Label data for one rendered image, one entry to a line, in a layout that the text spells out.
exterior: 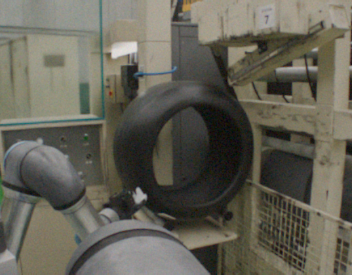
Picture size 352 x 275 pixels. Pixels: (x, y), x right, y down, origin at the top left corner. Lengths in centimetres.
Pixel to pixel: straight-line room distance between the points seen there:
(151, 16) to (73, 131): 72
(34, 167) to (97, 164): 114
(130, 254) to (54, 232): 176
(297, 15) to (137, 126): 69
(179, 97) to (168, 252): 110
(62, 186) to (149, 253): 61
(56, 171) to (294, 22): 92
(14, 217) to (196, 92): 79
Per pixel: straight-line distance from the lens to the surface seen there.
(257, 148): 194
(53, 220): 198
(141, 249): 26
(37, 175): 85
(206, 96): 137
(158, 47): 170
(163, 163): 175
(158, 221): 146
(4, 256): 52
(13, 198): 96
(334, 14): 132
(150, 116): 130
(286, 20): 129
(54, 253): 205
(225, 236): 159
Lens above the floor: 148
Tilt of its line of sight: 9 degrees down
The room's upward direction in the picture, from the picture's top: 1 degrees counter-clockwise
